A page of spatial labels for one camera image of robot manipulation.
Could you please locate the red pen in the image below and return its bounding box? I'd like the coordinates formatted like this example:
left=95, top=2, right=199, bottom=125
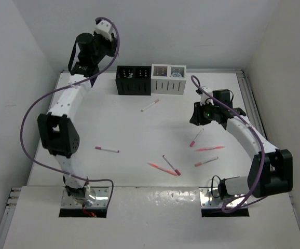
left=195, top=146, right=225, bottom=152

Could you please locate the orange pen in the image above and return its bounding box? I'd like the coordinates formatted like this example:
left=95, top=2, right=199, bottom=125
left=147, top=162, right=178, bottom=176

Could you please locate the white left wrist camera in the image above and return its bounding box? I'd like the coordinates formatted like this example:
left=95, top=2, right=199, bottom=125
left=94, top=20, right=113, bottom=42

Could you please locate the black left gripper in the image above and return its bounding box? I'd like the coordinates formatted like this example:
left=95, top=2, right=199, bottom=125
left=90, top=30, right=118, bottom=64

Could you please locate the peach capped white marker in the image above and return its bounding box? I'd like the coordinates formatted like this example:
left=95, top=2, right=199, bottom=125
left=194, top=156, right=219, bottom=167

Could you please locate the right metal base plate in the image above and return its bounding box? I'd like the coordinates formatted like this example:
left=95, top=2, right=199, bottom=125
left=199, top=187, right=244, bottom=210

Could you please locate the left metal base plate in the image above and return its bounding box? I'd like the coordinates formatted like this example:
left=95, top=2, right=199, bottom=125
left=60, top=187, right=110, bottom=209

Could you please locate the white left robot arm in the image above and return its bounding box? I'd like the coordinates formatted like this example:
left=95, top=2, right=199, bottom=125
left=37, top=32, right=117, bottom=202

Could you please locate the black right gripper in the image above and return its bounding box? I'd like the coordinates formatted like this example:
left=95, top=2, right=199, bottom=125
left=190, top=100, right=219, bottom=126

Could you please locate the purple capped white marker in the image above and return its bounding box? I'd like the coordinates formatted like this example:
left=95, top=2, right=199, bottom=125
left=95, top=146, right=120, bottom=153

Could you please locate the beige capped white marker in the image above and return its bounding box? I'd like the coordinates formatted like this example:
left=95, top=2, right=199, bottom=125
left=140, top=99, right=159, bottom=112

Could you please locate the magenta capped white marker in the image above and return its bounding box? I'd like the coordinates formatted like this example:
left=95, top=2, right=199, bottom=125
left=162, top=155, right=181, bottom=176

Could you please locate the white slotted pen holder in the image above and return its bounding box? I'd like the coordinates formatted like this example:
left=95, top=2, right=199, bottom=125
left=151, top=64, right=186, bottom=95

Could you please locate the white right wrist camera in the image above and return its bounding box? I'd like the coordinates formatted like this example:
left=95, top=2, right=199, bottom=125
left=196, top=86, right=213, bottom=106

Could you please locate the pink capped white marker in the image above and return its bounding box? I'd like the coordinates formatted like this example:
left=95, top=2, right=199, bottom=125
left=189, top=128, right=204, bottom=147

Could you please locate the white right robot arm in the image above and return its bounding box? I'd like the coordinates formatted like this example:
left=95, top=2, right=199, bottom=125
left=189, top=89, right=293, bottom=199

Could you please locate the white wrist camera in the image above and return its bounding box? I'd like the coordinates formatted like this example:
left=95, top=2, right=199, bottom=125
left=196, top=86, right=213, bottom=106
left=94, top=20, right=113, bottom=42

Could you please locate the black slotted pen holder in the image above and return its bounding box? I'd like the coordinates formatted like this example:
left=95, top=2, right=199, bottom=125
left=115, top=66, right=152, bottom=95

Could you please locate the metal base plate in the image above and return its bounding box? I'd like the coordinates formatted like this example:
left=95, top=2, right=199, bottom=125
left=199, top=187, right=244, bottom=210
left=60, top=187, right=110, bottom=209

